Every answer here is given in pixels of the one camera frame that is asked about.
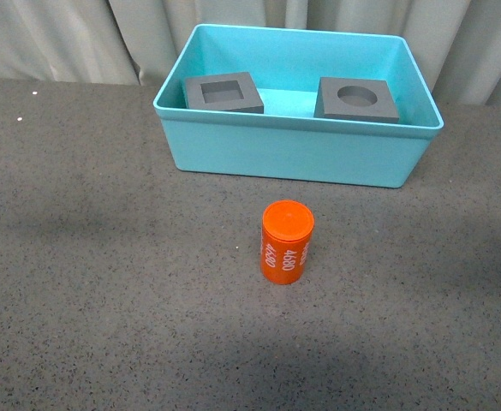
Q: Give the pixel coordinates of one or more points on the orange cylinder part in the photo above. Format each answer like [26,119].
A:
[286,232]

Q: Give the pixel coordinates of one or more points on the gray block with square hole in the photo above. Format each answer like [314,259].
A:
[234,92]

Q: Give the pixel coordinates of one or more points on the blue plastic box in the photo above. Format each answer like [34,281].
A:
[287,140]

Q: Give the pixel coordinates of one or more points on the gray block with round hole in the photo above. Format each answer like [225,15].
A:
[350,99]

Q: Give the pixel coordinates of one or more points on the white curtain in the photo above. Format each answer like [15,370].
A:
[457,44]

